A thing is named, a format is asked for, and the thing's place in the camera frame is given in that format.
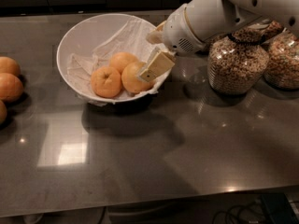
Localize orange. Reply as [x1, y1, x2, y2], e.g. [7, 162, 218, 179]
[121, 62, 155, 94]
[109, 52, 138, 73]
[0, 73, 24, 103]
[0, 100, 7, 125]
[0, 57, 21, 77]
[91, 66, 121, 98]

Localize back right cereal jar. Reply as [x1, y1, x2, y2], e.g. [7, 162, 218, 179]
[263, 21, 299, 90]

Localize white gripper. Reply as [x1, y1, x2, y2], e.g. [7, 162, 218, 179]
[137, 4, 205, 82]

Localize black cables under table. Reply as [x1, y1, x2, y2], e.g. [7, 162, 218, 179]
[211, 199, 265, 224]

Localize front cereal glass jar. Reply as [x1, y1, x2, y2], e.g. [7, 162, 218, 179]
[207, 27, 269, 95]

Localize white bowl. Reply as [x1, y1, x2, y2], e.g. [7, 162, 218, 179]
[56, 13, 174, 105]

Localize back left cereal jar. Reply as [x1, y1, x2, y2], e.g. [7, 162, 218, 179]
[200, 33, 227, 54]

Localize white paper liner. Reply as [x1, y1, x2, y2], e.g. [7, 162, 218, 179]
[66, 18, 173, 107]

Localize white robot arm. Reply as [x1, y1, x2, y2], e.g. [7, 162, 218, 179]
[138, 0, 299, 81]

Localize dark box under table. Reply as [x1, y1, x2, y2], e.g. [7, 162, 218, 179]
[261, 193, 299, 224]

